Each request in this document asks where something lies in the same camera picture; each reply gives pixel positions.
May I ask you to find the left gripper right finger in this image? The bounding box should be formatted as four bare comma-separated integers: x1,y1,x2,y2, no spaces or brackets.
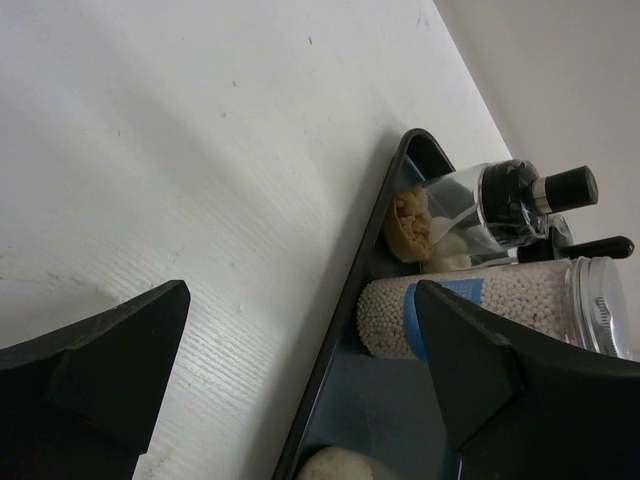
415,281,639,479

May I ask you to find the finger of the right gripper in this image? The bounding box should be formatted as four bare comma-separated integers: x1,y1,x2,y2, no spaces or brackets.
517,236,635,263

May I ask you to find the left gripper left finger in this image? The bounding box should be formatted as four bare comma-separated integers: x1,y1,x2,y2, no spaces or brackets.
1,280,190,479

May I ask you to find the clear-lid blue-label bottle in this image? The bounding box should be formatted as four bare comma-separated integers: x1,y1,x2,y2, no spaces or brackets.
356,257,633,360

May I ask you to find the black-cap brown spice bottle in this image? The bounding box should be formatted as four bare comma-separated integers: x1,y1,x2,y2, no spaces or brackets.
383,160,599,263

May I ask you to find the black-cap pale spice bottle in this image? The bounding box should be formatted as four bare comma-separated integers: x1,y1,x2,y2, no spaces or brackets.
420,214,574,274

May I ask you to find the yellow-cap cream bottle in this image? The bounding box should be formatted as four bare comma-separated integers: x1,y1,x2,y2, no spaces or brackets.
296,447,400,480

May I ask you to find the black rectangular plastic tray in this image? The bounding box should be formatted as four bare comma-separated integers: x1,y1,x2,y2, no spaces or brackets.
270,128,461,479

